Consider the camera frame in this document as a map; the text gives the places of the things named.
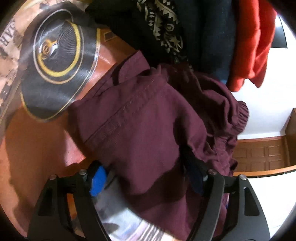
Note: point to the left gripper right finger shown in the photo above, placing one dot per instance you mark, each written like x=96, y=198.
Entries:
x=245, y=219

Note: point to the white grey printed bedsheet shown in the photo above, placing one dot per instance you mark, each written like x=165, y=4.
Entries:
x=119, y=221

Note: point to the printed plush blanket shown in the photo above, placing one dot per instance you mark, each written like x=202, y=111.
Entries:
x=51, y=56

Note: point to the black wall television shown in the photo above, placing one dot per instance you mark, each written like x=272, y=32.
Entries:
x=279, y=39

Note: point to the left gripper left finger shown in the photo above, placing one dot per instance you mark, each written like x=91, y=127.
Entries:
x=52, y=220

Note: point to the maroon jacket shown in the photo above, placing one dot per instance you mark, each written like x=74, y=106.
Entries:
x=151, y=126

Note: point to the brown wooden door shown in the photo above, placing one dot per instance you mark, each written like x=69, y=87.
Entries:
x=271, y=156

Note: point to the dark navy patterned garment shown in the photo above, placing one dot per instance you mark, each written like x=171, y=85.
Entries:
x=199, y=33

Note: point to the orange red garment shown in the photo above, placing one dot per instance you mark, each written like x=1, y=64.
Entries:
x=255, y=28

